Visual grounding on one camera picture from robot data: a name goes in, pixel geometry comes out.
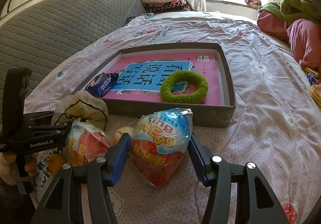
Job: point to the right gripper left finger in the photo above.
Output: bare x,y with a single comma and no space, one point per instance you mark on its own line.
62,201

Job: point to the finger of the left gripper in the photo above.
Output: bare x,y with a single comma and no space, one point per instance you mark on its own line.
38,127

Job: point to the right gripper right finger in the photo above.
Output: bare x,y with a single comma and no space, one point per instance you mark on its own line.
256,201

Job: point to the orange tangerine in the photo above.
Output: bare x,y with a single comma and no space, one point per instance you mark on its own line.
55,162

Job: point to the cream drawstring pouch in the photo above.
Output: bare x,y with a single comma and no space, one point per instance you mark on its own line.
82,106

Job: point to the blue cookie snack pack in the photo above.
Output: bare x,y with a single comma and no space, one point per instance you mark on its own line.
102,84

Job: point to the beige walnut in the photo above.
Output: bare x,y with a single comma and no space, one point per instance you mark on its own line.
119,132

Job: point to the surprise egg snack bag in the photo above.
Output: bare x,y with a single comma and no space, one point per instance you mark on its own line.
159,142

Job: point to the person hand on left gripper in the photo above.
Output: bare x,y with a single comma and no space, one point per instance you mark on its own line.
9,171

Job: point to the grey quilted headboard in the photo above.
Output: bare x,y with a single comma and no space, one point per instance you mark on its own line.
44,35

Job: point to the grey shallow cardboard box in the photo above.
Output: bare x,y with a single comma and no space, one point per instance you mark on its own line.
203,115

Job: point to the yellow floral snack bundle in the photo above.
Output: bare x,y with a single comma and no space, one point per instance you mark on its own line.
315,85

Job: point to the pink and blue book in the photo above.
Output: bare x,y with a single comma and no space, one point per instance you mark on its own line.
142,75

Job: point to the stack of folded blankets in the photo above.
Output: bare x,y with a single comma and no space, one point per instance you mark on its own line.
166,6

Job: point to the pink crumpled quilt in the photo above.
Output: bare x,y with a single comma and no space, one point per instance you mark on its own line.
303,37

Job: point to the floral cloth on windowsill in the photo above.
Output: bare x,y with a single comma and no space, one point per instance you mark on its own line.
253,3

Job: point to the green blanket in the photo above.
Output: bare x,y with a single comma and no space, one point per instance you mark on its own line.
291,10

